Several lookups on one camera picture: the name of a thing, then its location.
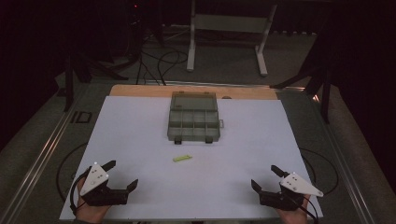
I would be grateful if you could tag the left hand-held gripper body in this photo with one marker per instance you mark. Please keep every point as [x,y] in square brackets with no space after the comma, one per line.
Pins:
[93,182]

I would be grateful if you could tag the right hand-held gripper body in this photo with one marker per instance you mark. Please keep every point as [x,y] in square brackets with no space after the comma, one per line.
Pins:
[295,185]

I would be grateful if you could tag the small green strip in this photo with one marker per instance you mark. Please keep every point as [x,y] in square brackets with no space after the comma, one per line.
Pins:
[182,158]

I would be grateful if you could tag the clear grey compartment box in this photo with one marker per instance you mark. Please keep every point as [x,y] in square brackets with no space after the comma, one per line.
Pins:
[193,116]

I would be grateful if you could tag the person's right hand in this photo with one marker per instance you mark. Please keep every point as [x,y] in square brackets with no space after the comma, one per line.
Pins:
[295,216]

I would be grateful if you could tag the person's left hand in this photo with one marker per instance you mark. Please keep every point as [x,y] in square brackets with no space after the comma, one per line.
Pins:
[90,213]

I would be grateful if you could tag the white table mat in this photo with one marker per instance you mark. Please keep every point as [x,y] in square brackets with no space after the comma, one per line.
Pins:
[155,155]

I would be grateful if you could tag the black stand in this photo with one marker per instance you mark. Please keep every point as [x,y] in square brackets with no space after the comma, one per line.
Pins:
[69,84]
[325,99]

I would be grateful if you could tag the metal floor rail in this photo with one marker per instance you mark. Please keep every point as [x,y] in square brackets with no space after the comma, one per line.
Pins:
[342,161]
[40,155]

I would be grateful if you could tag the white metal desk frame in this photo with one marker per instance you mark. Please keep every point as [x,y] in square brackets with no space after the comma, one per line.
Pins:
[232,23]

